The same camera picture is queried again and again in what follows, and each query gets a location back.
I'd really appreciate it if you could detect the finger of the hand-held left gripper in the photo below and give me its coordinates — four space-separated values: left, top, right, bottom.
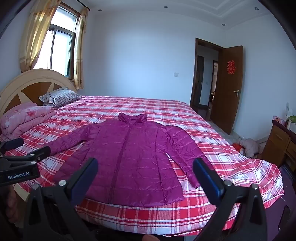
23 146 51 163
0 138 25 154

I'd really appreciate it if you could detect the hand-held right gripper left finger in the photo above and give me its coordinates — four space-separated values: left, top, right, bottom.
23 158 99 241

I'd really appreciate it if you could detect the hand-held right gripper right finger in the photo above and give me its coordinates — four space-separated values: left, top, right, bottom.
193 158 269 241

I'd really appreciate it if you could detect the purple down jacket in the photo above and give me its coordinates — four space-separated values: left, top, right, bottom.
43 112 214 207

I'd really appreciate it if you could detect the pink floral quilt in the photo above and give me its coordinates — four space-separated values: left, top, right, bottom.
0 102 56 141

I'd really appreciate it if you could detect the pink plush toy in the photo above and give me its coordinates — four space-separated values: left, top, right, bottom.
239 138 262 158

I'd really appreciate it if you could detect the striped pillow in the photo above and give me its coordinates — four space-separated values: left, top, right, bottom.
39 87 82 108

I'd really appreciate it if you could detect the bed with red plaid sheet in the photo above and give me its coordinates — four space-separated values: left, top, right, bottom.
0 95 285 237

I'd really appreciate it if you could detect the cream wooden bed headboard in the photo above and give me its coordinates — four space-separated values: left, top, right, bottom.
0 69 78 116

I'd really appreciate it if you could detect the wooden desk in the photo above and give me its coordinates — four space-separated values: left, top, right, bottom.
262 119 296 167

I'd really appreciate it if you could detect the brown wooden door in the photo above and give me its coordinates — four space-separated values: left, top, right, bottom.
211 46 244 135

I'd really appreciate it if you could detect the narrow yellow curtain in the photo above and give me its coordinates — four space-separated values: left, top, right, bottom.
73 6 89 90

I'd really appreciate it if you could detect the green object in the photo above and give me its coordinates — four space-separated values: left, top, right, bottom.
285 115 296 128

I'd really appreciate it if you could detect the window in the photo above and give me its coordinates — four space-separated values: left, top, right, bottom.
32 6 80 78

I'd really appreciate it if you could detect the wide yellow curtain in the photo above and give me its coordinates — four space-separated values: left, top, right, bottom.
20 0 61 73

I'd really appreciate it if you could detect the brown door frame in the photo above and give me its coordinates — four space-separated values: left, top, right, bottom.
190 38 225 109

